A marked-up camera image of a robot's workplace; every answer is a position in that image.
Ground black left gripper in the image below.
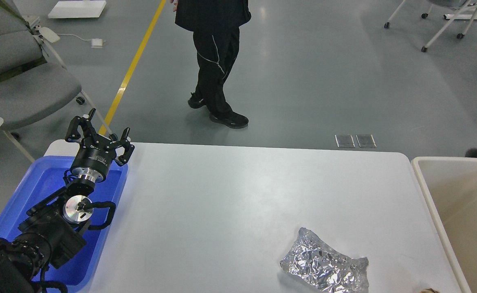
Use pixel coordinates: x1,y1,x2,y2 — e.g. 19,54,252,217
66,108,135,183

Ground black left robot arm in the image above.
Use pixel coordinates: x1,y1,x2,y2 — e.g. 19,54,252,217
0,108,135,293

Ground blue plastic bin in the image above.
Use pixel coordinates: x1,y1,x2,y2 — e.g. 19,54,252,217
0,156,128,293

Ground white power adapter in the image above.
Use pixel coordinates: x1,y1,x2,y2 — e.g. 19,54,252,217
90,38,104,48

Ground grey office chair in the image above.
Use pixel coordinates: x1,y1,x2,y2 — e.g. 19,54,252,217
0,0,94,162

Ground white flat board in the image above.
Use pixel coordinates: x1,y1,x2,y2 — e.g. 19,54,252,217
48,0,107,19

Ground person in black clothes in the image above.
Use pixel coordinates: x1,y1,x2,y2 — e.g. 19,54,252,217
171,0,251,129

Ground left metal floor plate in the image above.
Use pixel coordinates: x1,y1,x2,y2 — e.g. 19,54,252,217
335,135,356,148

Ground metal floor plate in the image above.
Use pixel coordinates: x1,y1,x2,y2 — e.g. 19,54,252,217
356,134,377,148
335,135,356,148

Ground crumpled aluminium foil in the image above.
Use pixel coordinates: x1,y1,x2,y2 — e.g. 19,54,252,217
279,227,370,293

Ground right metal floor plate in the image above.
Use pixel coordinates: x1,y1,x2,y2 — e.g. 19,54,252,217
356,134,377,148

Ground brown object at edge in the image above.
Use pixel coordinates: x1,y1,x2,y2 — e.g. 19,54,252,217
420,288,440,293

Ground beige plastic bin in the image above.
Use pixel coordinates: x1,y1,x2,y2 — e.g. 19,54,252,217
411,157,477,293

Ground white rolling table frame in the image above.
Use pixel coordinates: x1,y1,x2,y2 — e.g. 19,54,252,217
384,0,477,52

